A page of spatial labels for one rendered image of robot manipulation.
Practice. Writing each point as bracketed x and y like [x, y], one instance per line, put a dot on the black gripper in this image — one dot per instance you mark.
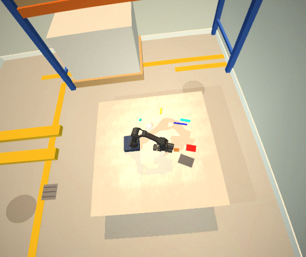
[157, 148]

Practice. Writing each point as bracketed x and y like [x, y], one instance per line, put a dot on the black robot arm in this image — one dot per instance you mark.
[161, 141]

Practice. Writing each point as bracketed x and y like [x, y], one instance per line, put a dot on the red flat rectangular plate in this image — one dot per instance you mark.
[191, 148]

